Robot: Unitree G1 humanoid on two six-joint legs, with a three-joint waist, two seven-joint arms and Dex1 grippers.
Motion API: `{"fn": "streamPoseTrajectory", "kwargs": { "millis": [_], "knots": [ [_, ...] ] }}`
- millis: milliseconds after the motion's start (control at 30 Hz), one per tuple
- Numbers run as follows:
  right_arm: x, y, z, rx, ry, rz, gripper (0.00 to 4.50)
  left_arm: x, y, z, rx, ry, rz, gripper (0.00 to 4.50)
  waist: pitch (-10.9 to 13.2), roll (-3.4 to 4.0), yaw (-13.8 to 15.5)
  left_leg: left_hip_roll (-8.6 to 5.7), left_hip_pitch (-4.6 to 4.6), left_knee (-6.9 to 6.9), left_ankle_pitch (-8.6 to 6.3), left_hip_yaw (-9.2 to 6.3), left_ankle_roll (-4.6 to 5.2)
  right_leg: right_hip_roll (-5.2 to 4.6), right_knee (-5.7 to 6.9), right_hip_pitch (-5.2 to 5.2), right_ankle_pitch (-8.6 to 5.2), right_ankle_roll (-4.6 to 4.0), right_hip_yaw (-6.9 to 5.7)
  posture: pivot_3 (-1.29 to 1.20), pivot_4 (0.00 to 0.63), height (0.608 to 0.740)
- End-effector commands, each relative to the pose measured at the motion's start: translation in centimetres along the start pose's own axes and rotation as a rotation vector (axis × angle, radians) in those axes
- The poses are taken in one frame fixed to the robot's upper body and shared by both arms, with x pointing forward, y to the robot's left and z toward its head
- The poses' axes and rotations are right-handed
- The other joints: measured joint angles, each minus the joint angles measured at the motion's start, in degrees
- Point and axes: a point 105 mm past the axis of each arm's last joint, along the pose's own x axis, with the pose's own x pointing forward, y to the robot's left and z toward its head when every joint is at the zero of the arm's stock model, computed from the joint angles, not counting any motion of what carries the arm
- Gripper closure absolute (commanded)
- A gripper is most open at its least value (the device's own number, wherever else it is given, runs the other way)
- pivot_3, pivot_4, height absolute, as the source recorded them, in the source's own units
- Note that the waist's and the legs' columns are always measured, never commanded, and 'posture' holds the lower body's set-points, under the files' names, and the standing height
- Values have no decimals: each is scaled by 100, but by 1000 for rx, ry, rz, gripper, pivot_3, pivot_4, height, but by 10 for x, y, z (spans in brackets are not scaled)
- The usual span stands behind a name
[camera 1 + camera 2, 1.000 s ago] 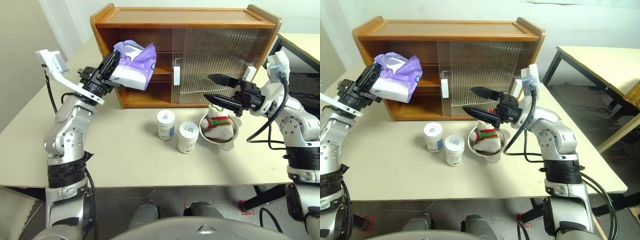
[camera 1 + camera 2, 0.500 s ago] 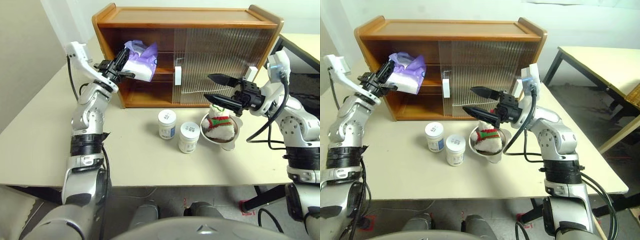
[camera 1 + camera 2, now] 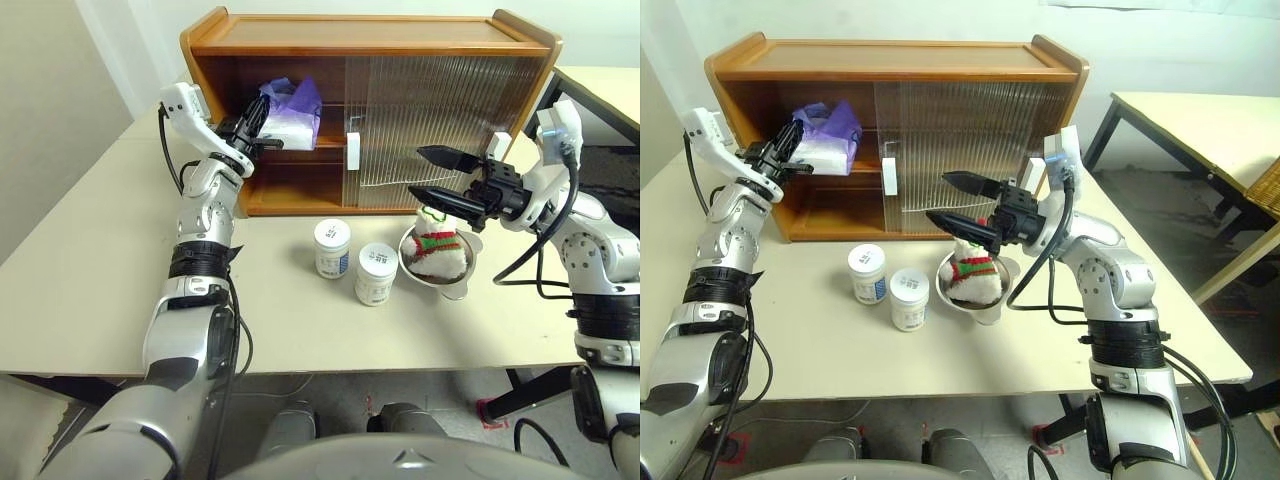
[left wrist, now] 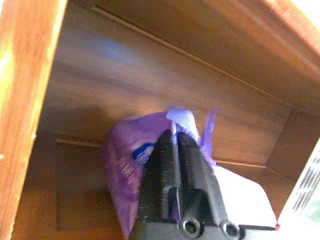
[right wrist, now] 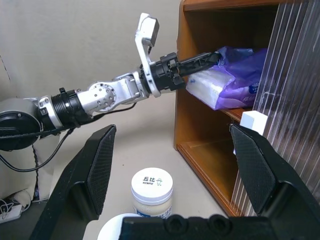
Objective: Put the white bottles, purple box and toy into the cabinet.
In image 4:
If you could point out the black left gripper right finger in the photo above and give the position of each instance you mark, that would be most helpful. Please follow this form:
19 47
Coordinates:
200 175

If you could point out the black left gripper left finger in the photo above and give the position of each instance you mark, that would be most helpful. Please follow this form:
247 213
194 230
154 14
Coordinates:
156 175

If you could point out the wooden cabinet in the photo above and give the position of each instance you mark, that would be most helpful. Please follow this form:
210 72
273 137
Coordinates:
140 75

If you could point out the ribbed clear sliding door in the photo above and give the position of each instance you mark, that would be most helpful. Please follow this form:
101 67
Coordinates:
306 185

